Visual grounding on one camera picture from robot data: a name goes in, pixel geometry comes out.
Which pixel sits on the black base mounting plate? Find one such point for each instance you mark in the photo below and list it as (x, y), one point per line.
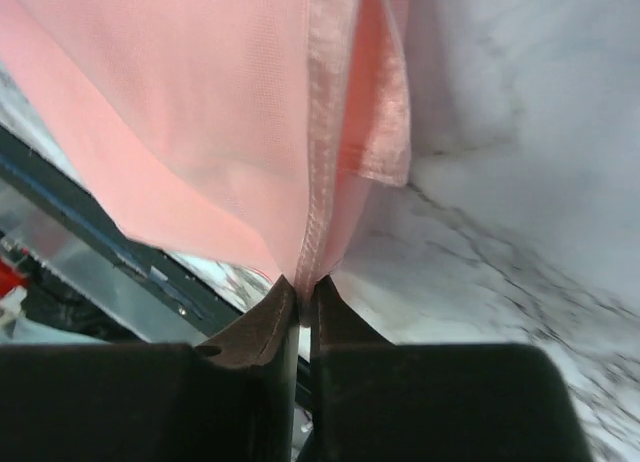
(62, 227)

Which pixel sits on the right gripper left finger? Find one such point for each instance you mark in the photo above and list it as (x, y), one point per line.
(228, 399)

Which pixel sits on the pink cloth napkin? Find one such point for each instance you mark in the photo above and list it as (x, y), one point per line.
(243, 131)

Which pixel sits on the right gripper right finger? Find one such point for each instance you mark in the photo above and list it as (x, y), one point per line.
(373, 400)

